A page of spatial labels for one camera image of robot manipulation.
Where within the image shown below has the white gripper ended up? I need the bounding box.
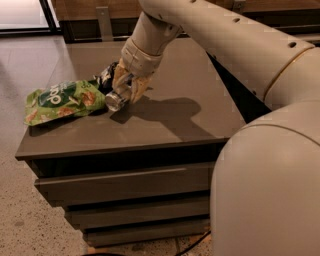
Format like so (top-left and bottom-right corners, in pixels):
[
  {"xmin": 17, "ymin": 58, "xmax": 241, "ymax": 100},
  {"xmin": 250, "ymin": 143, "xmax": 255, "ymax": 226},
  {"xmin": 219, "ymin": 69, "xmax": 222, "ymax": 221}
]
[{"xmin": 112, "ymin": 38, "xmax": 163, "ymax": 104}]

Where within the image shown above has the redbull can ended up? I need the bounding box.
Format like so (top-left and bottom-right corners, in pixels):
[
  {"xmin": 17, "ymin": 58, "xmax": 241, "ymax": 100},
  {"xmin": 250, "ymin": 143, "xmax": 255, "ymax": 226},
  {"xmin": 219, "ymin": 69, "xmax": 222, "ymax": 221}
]
[{"xmin": 105, "ymin": 90, "xmax": 131, "ymax": 112}]

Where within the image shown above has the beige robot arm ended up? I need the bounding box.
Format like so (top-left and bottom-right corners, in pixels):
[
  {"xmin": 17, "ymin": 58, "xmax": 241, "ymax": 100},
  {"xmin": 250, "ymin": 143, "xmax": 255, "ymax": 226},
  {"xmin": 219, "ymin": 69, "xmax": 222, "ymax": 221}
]
[{"xmin": 121, "ymin": 0, "xmax": 320, "ymax": 256}]

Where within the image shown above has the dark blue chip bag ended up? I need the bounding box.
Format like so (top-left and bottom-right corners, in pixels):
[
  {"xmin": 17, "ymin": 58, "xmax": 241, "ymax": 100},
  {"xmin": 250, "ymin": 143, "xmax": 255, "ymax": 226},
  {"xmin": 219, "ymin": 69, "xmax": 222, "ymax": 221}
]
[{"xmin": 96, "ymin": 62, "xmax": 118, "ymax": 94}]

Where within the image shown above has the green rice chip bag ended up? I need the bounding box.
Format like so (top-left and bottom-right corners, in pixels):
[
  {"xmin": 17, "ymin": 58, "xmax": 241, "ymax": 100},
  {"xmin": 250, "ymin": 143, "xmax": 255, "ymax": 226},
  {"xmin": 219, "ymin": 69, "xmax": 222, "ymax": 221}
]
[{"xmin": 24, "ymin": 80, "xmax": 105, "ymax": 126}]

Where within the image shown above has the wooden counter bench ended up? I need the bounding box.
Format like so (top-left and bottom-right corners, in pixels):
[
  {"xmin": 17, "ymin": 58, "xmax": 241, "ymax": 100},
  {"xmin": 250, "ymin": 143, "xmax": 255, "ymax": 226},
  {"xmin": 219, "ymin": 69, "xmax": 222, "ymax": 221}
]
[{"xmin": 50, "ymin": 0, "xmax": 320, "ymax": 43}]

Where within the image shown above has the grey drawer cabinet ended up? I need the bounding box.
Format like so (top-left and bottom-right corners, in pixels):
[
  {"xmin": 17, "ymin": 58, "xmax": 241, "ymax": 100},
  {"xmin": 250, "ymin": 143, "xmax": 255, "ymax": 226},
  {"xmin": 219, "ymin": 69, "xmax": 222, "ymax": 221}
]
[{"xmin": 16, "ymin": 38, "xmax": 244, "ymax": 235}]

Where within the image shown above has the top grey drawer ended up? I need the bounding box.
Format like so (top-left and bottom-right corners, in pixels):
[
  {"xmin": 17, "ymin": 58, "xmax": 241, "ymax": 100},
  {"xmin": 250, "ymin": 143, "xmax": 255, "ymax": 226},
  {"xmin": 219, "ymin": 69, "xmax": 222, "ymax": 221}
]
[{"xmin": 35, "ymin": 162, "xmax": 214, "ymax": 207}]

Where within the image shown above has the grey drawer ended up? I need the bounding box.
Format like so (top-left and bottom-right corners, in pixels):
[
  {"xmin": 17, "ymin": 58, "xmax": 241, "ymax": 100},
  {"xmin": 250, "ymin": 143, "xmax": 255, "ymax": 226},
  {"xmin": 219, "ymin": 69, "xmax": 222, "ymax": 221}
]
[
  {"xmin": 84, "ymin": 216, "xmax": 210, "ymax": 247},
  {"xmin": 65, "ymin": 194, "xmax": 209, "ymax": 230},
  {"xmin": 35, "ymin": 162, "xmax": 214, "ymax": 207}
]

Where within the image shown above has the middle grey drawer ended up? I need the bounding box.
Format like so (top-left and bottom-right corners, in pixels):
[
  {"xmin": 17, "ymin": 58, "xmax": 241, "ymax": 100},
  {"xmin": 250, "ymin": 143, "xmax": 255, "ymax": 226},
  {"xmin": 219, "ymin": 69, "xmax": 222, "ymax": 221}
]
[{"xmin": 65, "ymin": 194, "xmax": 209, "ymax": 230}]

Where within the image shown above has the bottom grey drawer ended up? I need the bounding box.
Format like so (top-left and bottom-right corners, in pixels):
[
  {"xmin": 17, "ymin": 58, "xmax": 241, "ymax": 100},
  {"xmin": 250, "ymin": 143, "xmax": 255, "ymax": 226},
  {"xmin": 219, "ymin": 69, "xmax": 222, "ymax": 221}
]
[{"xmin": 84, "ymin": 216, "xmax": 210, "ymax": 247}]

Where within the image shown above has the left metal bracket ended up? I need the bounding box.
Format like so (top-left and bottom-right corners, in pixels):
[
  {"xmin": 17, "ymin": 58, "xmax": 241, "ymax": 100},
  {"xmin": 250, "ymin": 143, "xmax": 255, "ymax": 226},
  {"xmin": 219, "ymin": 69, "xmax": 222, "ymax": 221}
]
[{"xmin": 96, "ymin": 6, "xmax": 113, "ymax": 41}]

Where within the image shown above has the black floor cable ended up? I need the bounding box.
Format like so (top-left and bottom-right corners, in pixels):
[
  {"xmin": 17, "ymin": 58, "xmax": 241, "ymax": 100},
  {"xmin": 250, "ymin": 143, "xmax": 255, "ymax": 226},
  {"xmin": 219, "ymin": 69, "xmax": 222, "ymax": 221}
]
[{"xmin": 83, "ymin": 230, "xmax": 212, "ymax": 256}]

